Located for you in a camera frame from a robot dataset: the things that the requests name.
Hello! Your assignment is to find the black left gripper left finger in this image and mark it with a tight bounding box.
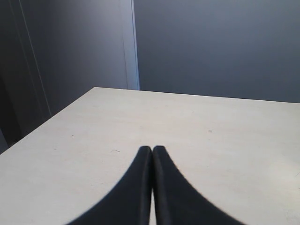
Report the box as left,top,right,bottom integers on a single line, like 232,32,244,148
70,146,152,225

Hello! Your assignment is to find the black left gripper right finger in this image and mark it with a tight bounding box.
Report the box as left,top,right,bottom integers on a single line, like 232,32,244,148
152,146,242,225

